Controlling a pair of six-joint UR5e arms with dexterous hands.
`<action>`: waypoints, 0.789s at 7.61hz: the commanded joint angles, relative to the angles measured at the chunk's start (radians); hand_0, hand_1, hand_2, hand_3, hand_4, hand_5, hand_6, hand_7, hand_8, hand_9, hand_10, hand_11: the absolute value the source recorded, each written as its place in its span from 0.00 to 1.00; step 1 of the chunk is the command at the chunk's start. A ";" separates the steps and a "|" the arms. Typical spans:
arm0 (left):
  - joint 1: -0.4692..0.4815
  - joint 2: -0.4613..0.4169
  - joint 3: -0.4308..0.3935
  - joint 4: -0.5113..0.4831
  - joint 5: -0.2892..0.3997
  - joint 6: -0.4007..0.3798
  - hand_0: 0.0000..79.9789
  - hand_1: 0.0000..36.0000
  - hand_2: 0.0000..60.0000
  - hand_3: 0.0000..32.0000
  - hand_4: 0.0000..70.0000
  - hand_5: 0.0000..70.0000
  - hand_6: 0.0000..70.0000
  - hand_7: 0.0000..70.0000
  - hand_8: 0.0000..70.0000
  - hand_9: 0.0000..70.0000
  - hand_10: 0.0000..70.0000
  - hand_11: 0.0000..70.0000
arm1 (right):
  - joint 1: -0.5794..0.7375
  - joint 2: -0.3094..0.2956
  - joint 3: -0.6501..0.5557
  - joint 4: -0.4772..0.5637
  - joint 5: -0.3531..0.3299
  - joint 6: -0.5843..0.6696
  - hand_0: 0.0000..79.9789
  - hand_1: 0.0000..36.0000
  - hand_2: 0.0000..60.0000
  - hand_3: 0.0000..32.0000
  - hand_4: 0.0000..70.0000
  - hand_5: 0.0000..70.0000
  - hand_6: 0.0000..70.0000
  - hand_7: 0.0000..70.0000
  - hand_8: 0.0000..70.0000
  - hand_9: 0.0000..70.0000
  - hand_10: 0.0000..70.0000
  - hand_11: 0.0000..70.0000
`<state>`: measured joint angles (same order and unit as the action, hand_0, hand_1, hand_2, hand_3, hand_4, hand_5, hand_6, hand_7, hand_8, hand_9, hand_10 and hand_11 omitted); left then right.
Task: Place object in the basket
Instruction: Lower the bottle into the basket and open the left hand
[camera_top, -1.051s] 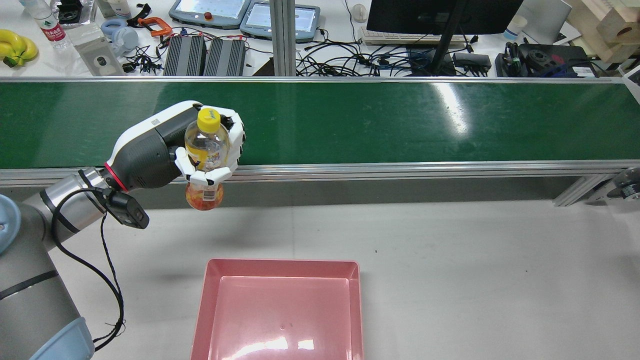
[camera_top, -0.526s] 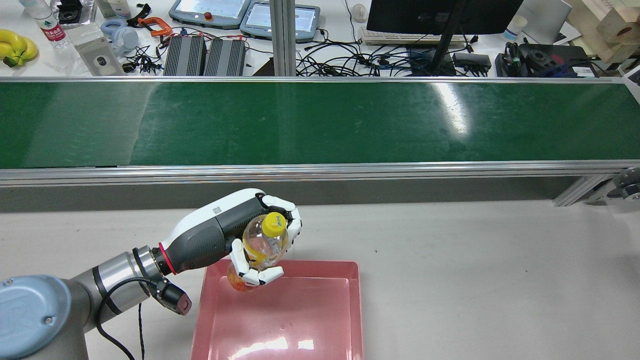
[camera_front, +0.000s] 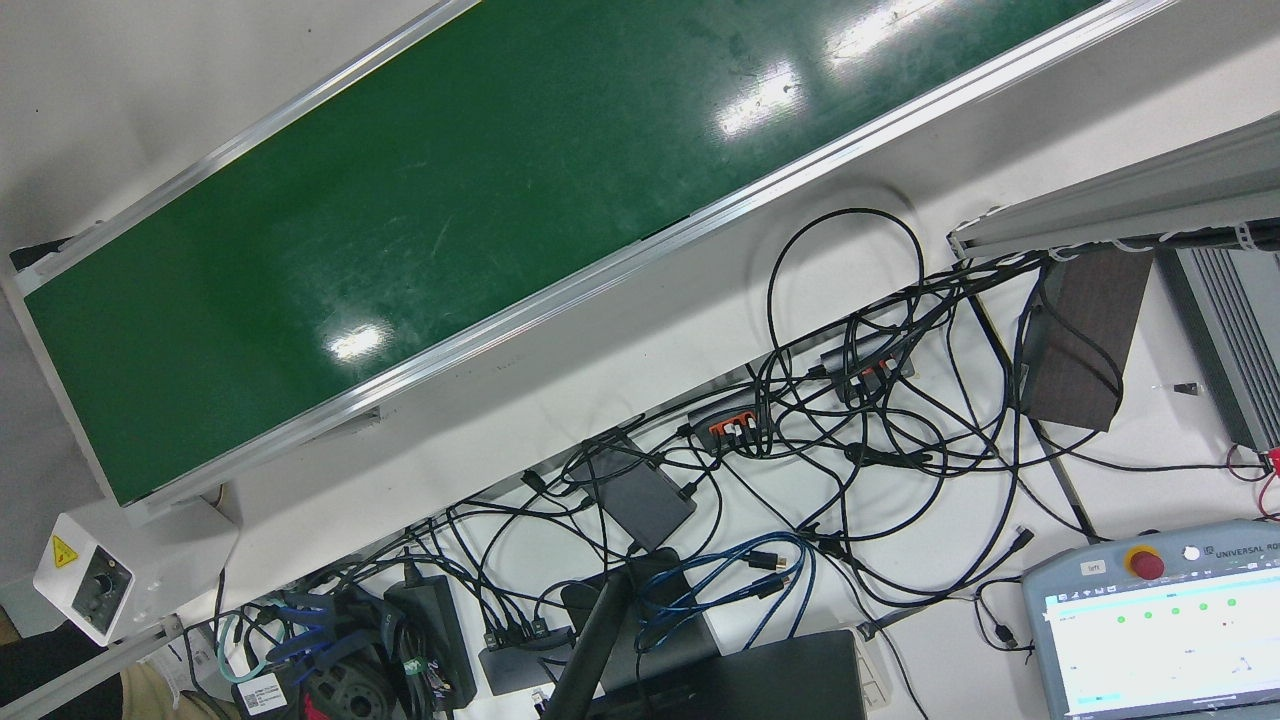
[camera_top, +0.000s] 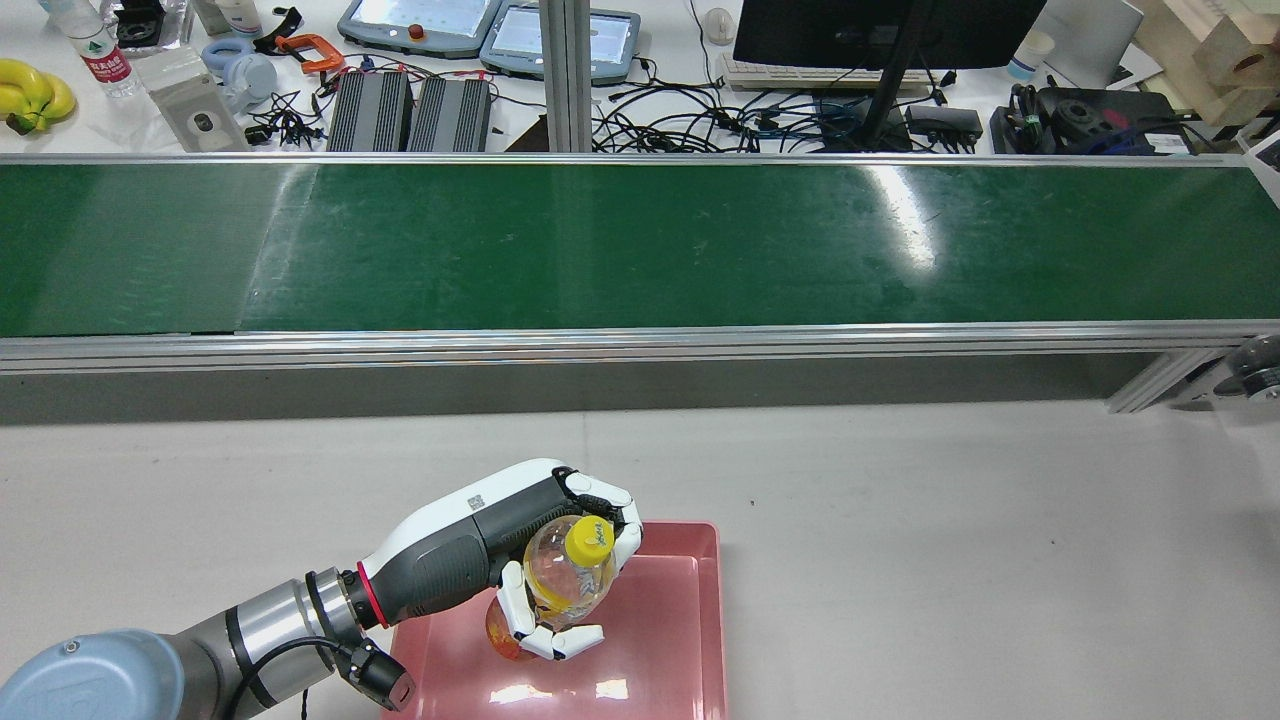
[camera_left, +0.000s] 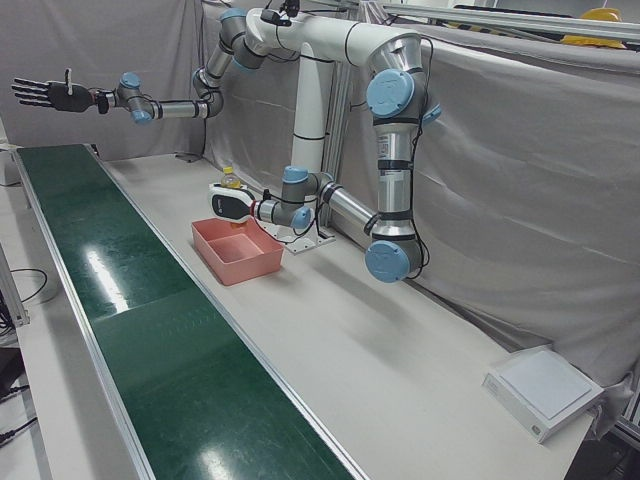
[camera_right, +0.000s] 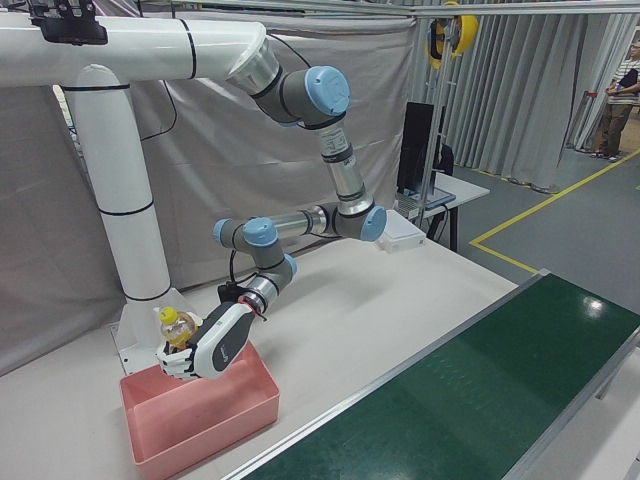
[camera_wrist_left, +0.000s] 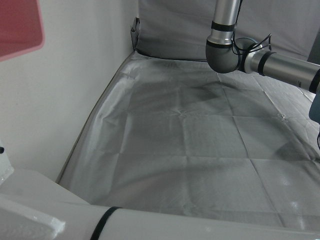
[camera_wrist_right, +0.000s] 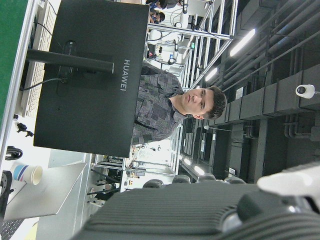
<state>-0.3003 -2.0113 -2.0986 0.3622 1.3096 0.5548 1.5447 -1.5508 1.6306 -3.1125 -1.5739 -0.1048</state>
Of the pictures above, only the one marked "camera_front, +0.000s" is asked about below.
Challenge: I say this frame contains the white conveyor control box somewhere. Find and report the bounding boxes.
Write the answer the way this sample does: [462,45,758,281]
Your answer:
[33,512,136,648]

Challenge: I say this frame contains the white printed label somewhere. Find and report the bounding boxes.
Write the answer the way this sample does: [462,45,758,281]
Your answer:
[233,673,293,718]

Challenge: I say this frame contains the dark brown box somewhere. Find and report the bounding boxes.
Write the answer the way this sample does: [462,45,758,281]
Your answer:
[1018,248,1156,433]

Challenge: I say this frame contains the grey finned metal unit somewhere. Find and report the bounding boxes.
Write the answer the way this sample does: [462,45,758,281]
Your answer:
[1155,245,1280,453]

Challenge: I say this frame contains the black power brick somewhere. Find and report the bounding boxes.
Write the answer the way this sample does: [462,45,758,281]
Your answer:
[580,435,698,553]

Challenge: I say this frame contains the grey robot teach pendant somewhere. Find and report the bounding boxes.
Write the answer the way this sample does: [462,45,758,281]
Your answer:
[1020,518,1280,720]

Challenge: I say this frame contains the green conveyor belt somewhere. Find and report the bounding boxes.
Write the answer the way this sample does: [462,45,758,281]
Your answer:
[0,0,1181,526]

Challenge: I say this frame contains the small black USB hub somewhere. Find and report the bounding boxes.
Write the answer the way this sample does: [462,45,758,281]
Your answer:
[478,622,579,698]

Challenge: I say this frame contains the teal cable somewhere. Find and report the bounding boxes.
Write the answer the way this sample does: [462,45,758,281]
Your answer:
[215,610,269,686]

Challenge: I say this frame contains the blue cable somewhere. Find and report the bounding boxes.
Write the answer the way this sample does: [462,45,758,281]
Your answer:
[635,530,819,656]

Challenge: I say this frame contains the black laptop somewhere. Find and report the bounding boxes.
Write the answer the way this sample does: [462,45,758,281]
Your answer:
[600,630,869,720]

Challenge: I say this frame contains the red wire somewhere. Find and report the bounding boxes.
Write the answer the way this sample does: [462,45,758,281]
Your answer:
[1228,443,1280,521]

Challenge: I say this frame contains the black cable inline adapter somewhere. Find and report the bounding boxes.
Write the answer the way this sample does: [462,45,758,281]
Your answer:
[845,440,936,471]

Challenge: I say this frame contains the black pole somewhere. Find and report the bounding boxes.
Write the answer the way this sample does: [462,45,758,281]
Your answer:
[540,565,636,720]

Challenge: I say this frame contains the black power adapter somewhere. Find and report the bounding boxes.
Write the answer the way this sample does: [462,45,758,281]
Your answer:
[383,573,479,711]

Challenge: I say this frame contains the person in khaki trousers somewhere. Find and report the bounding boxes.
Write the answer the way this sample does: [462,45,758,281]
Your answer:
[0,620,241,720]

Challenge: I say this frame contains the black flat box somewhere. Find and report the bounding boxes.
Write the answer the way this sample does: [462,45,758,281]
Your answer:
[560,548,723,691]

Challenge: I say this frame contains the black hub orange ports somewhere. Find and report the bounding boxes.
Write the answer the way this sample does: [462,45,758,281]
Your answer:
[686,393,769,456]

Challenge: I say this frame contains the white power strip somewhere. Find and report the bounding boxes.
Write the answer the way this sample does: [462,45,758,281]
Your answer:
[845,622,894,713]

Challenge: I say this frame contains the black looped cable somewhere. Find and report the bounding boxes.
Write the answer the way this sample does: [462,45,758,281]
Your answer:
[765,207,926,401]

